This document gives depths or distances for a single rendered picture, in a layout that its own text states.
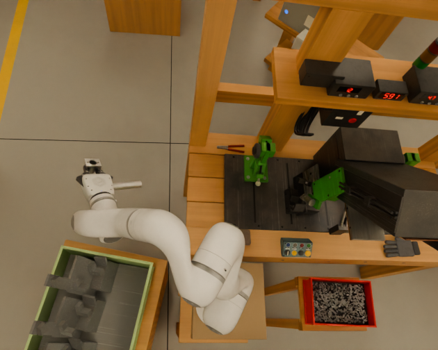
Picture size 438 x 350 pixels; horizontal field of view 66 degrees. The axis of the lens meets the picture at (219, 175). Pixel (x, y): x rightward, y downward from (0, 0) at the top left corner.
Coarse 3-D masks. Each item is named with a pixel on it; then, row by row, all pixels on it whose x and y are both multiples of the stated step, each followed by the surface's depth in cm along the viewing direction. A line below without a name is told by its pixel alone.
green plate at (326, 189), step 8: (328, 176) 157; (336, 176) 152; (344, 176) 149; (312, 184) 168; (320, 184) 162; (328, 184) 156; (336, 184) 151; (320, 192) 161; (328, 192) 156; (336, 192) 150; (320, 200) 160; (336, 200) 161
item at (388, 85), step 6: (378, 84) 130; (384, 84) 130; (390, 84) 131; (396, 84) 131; (402, 84) 131; (378, 90) 129; (384, 90) 129; (390, 90) 129; (396, 90) 130; (402, 90) 130; (378, 96) 131; (384, 96) 131; (396, 96) 131; (402, 96) 131
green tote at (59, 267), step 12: (60, 252) 150; (72, 252) 158; (84, 252) 152; (96, 252) 152; (60, 264) 152; (132, 264) 162; (144, 264) 155; (48, 288) 144; (144, 288) 149; (48, 300) 146; (144, 300) 147; (48, 312) 149; (36, 336) 141; (24, 348) 135; (36, 348) 144; (132, 348) 140
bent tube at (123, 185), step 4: (84, 160) 125; (88, 160) 126; (92, 160) 127; (96, 160) 127; (88, 164) 124; (92, 164) 128; (96, 164) 126; (100, 164) 127; (92, 168) 126; (92, 172) 128; (116, 184) 141; (120, 184) 142; (124, 184) 142; (128, 184) 143; (132, 184) 144; (136, 184) 145; (140, 184) 146; (116, 188) 141; (120, 188) 142; (124, 188) 143; (128, 188) 144
